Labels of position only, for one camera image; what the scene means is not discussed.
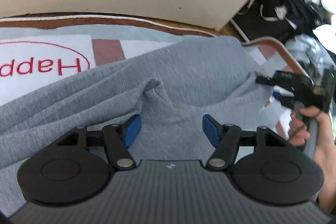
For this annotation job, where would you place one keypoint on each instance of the crumpled grey patterned cloth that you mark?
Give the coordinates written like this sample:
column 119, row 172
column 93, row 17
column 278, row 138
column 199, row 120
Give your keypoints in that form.
column 310, row 54

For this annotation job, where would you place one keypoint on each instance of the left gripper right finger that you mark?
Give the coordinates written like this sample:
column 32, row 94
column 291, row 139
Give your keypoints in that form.
column 225, row 139

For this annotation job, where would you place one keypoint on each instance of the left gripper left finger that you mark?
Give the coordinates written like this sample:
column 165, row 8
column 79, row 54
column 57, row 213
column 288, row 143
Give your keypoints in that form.
column 118, row 139

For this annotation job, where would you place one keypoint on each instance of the black bag pile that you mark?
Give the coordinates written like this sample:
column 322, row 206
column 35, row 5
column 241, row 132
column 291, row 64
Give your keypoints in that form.
column 280, row 19

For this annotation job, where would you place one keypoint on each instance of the grey sweatshirt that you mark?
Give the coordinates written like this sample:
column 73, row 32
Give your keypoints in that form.
column 171, row 89

